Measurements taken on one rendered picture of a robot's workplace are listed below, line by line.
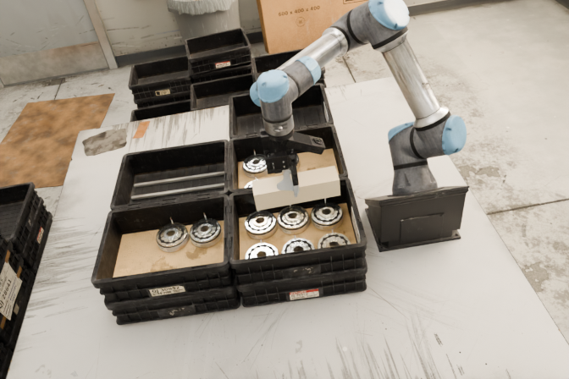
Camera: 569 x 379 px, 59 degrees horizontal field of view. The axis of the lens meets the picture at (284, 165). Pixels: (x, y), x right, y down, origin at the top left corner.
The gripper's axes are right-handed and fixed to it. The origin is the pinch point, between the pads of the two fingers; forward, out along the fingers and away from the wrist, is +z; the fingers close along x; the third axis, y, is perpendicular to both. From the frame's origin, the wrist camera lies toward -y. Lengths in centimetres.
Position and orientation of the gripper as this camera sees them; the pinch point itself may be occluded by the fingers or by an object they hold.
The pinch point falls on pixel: (295, 184)
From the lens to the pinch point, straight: 141.2
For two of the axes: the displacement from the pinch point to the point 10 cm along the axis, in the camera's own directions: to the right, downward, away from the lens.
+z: 1.2, 7.5, 6.5
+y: -9.8, 1.8, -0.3
